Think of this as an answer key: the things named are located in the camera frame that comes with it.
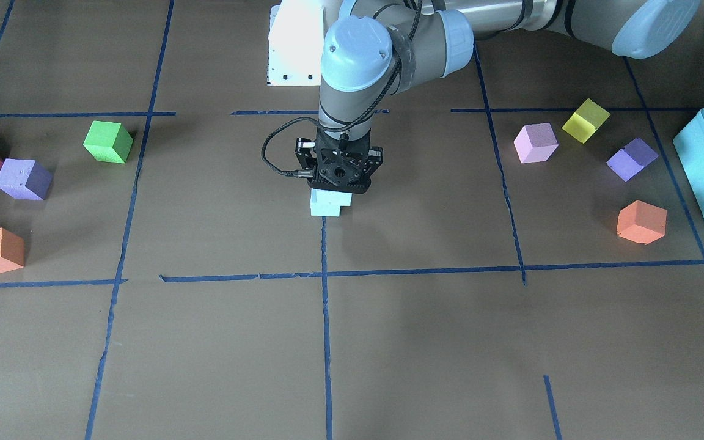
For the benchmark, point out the light blue foam block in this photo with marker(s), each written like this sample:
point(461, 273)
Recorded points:
point(337, 198)
point(326, 210)

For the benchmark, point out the yellow foam block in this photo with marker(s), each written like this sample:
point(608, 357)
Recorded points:
point(585, 120)

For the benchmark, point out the green foam block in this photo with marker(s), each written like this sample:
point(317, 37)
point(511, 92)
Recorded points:
point(108, 142)

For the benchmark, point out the pink foam block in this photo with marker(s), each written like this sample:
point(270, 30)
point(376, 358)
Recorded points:
point(535, 143)

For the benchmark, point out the purple foam block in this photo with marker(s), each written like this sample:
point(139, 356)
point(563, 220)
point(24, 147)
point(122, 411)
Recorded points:
point(632, 159)
point(25, 179)

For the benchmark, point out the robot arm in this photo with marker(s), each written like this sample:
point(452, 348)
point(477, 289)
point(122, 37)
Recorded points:
point(381, 48)

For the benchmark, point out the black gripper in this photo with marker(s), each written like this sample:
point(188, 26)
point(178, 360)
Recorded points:
point(302, 154)

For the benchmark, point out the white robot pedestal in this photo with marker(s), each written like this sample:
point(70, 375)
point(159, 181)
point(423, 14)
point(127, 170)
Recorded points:
point(295, 38)

